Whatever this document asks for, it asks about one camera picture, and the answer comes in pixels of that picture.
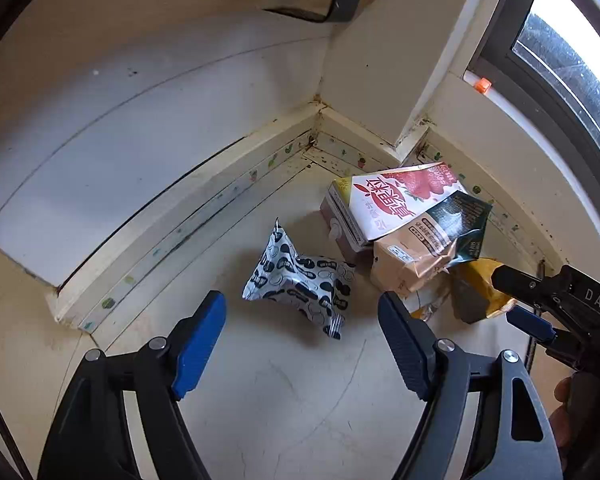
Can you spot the window frame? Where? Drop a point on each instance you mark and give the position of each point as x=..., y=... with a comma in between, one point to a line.
x=544, y=57

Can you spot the yellow snack packet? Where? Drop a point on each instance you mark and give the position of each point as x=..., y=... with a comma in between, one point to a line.
x=468, y=288

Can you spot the beige crumpled carton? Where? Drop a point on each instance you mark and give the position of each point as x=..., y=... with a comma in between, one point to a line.
x=408, y=258

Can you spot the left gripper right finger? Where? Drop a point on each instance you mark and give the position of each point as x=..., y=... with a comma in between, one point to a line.
x=512, y=438

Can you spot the dark green packet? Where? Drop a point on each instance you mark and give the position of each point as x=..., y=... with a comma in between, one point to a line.
x=462, y=224

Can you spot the red strawberry milk carton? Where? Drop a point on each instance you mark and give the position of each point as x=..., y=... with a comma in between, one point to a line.
x=361, y=209

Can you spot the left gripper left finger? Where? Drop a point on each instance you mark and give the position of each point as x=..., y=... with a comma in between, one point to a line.
x=90, y=438

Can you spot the black white snack wrapper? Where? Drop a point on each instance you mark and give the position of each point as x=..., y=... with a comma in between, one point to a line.
x=320, y=288

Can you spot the person's right hand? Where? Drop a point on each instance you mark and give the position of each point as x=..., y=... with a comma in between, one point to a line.
x=559, y=419

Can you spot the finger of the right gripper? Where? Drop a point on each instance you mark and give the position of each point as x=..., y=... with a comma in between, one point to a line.
x=534, y=292
x=531, y=324

